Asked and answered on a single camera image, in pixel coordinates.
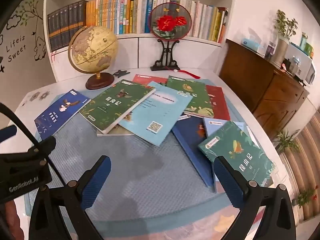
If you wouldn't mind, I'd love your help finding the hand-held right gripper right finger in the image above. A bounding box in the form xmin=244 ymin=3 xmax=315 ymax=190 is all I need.
xmin=212 ymin=156 xmax=298 ymax=240

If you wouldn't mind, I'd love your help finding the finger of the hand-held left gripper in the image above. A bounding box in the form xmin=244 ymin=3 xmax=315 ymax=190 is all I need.
xmin=0 ymin=126 xmax=17 ymax=143

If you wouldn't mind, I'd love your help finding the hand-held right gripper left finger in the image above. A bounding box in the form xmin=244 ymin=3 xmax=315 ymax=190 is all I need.
xmin=29 ymin=155 xmax=112 ymax=240

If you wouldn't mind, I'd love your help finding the teal moth insect book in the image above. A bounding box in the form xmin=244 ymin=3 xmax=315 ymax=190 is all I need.
xmin=198 ymin=121 xmax=276 ymax=188

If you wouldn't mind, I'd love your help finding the navy hardcover book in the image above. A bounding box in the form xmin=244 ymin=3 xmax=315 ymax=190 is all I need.
xmin=172 ymin=115 xmax=216 ymax=188

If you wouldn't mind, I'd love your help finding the navy rabbit book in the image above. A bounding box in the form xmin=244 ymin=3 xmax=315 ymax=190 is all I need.
xmin=34 ymin=89 xmax=91 ymax=141

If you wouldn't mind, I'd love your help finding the dark red book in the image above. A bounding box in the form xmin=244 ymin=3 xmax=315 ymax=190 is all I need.
xmin=205 ymin=84 xmax=231 ymax=121

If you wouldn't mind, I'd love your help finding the green beetle insect book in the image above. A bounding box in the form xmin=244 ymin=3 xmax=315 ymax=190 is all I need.
xmin=79 ymin=79 xmax=156 ymax=134

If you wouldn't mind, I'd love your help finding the green cabbage insect book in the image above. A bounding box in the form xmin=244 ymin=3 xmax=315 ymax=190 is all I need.
xmin=166 ymin=75 xmax=215 ymax=118

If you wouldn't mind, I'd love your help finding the pale blue picture book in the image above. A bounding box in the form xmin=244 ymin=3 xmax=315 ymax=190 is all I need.
xmin=117 ymin=81 xmax=193 ymax=147

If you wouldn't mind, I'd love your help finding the red poet book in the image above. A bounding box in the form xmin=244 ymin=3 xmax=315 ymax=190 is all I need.
xmin=132 ymin=74 xmax=168 ymax=87

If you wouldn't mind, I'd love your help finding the row of orange colourful books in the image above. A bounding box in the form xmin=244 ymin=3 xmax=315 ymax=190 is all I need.
xmin=85 ymin=0 xmax=138 ymax=35

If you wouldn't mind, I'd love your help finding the row of pale mixed books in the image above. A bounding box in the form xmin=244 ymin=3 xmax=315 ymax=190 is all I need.
xmin=141 ymin=0 xmax=228 ymax=43

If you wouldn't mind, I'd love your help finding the light blue textured mat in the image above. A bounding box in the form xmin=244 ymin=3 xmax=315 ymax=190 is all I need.
xmin=24 ymin=79 xmax=278 ymax=240

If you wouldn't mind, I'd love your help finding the green floor plant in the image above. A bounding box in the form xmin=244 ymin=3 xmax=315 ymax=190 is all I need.
xmin=274 ymin=129 xmax=300 ymax=153

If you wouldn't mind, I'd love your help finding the floor plant with red flowers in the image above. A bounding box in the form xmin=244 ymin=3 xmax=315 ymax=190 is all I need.
xmin=295 ymin=189 xmax=318 ymax=208

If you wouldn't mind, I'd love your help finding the brown wooden cabinet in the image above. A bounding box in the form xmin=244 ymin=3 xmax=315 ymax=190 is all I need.
xmin=219 ymin=39 xmax=310 ymax=140

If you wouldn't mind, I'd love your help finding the red tassel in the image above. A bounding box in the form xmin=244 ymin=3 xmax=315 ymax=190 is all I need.
xmin=174 ymin=69 xmax=200 ymax=80

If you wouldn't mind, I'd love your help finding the black flat ornament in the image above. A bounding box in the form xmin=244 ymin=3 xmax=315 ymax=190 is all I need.
xmin=112 ymin=69 xmax=131 ymax=78

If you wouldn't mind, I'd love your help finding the antique globe on wooden base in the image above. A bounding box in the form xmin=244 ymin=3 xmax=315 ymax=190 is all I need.
xmin=68 ymin=25 xmax=119 ymax=90

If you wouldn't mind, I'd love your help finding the row of dark grey volumes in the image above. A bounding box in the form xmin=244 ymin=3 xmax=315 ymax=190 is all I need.
xmin=47 ymin=0 xmax=88 ymax=52

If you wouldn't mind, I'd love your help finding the black carved fan stand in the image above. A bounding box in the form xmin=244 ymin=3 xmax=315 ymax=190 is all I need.
xmin=150 ymin=38 xmax=181 ymax=72

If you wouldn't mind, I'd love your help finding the purple card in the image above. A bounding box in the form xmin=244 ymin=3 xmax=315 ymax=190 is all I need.
xmin=265 ymin=44 xmax=276 ymax=58

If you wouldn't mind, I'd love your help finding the light blue tissue box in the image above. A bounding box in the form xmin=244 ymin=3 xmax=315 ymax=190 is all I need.
xmin=241 ymin=38 xmax=261 ymax=51

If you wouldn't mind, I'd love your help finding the potted plant in white pot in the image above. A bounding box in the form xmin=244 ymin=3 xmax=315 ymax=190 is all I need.
xmin=271 ymin=9 xmax=299 ymax=67

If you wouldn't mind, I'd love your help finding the white microwave oven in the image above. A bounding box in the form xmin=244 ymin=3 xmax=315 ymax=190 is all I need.
xmin=285 ymin=44 xmax=317 ymax=87

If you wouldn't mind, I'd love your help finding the green bottle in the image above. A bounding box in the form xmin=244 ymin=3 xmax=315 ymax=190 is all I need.
xmin=299 ymin=32 xmax=309 ymax=51

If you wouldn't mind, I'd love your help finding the round red flower embroidered fan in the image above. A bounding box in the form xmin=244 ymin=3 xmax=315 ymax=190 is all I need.
xmin=149 ymin=2 xmax=192 ymax=40

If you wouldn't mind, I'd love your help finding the black cable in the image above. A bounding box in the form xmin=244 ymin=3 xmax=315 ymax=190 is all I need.
xmin=0 ymin=102 xmax=74 ymax=189

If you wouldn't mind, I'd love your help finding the cartoon wall decal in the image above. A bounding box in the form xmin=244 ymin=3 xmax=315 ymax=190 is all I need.
xmin=0 ymin=0 xmax=47 ymax=73

